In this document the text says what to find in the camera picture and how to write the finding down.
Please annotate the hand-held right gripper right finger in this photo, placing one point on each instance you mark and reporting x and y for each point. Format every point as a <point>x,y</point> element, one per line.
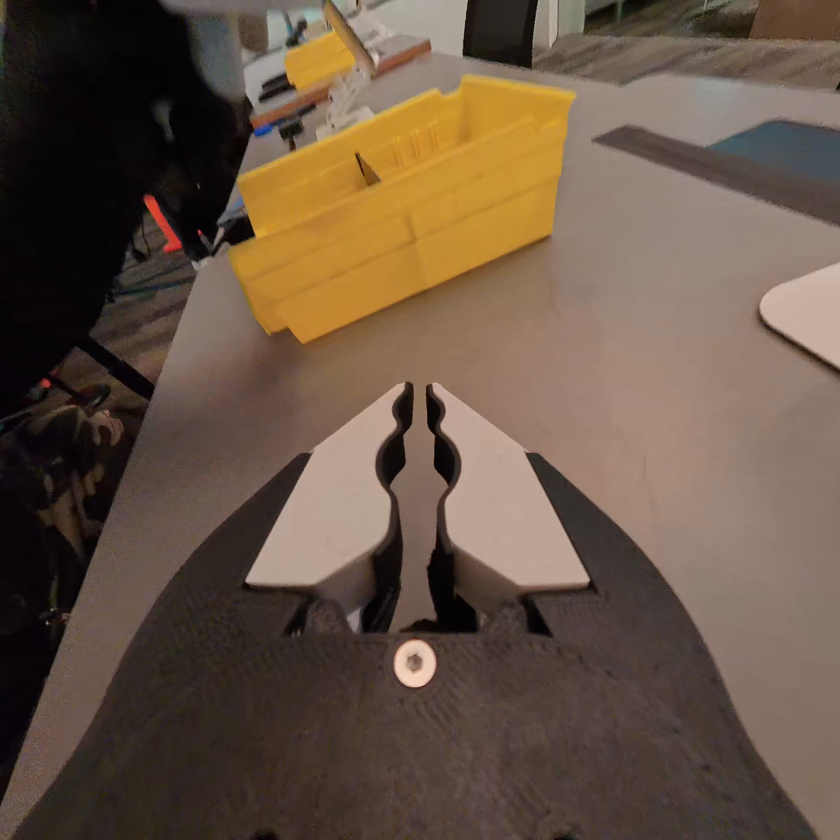
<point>512,525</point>

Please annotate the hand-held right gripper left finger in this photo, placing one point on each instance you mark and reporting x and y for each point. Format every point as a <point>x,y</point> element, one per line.
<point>328,525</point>

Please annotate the black table leg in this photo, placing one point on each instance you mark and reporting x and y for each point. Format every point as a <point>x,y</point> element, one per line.
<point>118,367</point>

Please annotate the cardboard bin divider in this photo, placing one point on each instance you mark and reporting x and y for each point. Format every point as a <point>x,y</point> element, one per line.
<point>367,172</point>

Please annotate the orange striped traffic cone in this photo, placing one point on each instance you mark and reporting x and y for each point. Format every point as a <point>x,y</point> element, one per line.
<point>161,226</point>

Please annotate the black mesh office chair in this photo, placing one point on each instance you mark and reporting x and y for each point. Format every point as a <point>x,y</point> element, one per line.
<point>499,29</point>

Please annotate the wooden background desk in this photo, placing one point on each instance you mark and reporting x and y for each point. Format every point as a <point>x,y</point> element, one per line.
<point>262,62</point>

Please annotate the white stand with tilted board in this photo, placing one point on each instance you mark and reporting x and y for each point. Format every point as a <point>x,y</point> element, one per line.
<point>351,39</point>

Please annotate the yellow plastic bin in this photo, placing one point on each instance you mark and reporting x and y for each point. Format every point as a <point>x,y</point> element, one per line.
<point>394,262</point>

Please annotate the white stand with clear arms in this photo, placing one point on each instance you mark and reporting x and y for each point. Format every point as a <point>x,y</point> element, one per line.
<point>807,308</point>

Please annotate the small yellow bin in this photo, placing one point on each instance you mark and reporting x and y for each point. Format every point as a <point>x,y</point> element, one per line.
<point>318,62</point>

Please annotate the black hammer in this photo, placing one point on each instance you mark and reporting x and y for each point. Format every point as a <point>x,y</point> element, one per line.
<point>291,129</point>

